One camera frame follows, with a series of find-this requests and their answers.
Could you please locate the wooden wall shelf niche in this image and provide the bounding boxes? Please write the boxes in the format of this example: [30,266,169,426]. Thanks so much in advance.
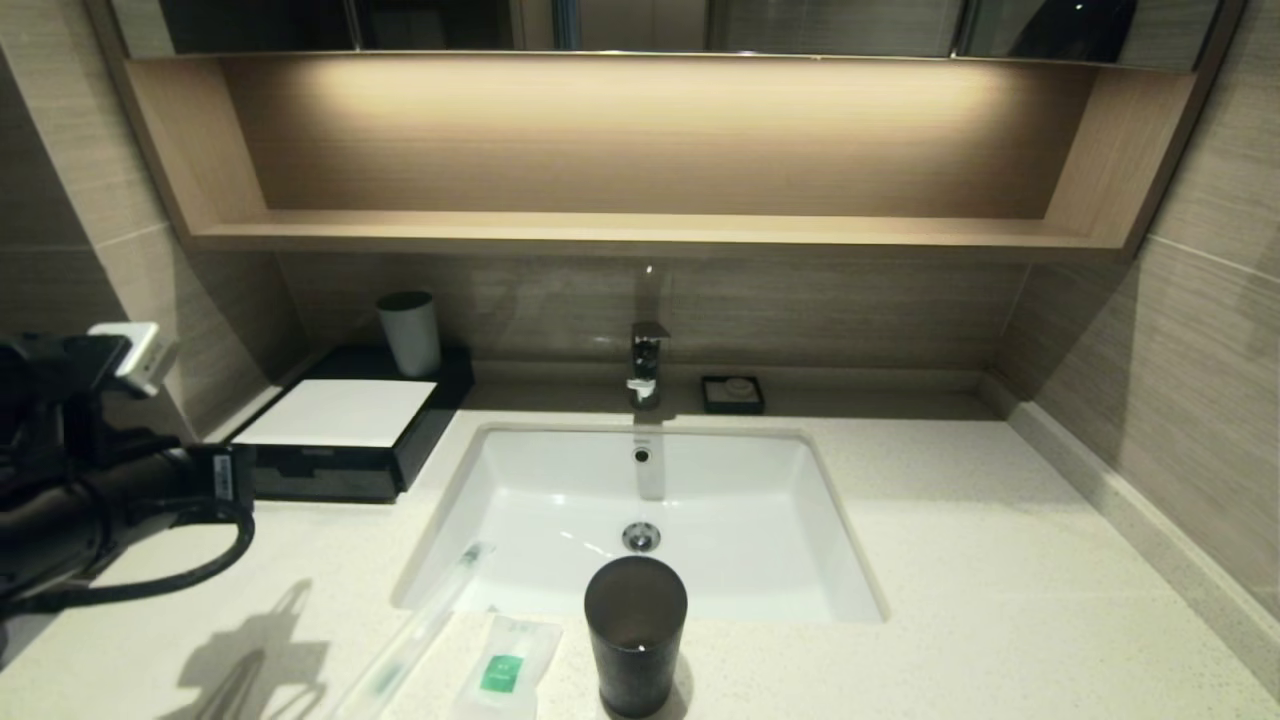
[122,53,1201,263]

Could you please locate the white sachet green label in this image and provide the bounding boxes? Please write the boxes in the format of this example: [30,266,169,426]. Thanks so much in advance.
[450,612,564,720]

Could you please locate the white ceramic sink basin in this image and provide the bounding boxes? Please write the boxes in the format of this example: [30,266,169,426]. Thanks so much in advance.
[390,422,889,626]

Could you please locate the black box drawer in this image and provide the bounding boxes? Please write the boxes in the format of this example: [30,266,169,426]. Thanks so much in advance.
[255,445,403,503]

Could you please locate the clear toothbrush packet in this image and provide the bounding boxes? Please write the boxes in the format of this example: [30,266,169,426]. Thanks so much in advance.
[330,540,498,720]

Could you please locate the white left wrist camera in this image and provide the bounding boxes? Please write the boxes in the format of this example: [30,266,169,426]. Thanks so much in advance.
[88,322,179,398]

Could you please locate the black soap dish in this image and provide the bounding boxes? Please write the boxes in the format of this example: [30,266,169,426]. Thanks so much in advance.
[700,375,766,416]

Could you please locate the dark grey tumbler cup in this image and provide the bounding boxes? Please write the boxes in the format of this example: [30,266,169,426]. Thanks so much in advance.
[584,555,689,719]

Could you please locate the white card panel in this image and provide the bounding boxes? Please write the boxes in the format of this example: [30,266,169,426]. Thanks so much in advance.
[232,379,439,449]

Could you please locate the chrome basin faucet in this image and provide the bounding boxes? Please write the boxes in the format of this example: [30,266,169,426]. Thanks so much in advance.
[626,322,672,409]

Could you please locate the pale grey cup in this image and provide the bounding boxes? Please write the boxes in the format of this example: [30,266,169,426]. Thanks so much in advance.
[377,291,443,379]

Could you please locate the black amenity drawer box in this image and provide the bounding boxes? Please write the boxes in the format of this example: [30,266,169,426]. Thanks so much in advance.
[232,345,477,503]

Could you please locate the mirrored wall cabinet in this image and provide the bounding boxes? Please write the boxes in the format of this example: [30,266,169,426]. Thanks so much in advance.
[108,0,1223,71]

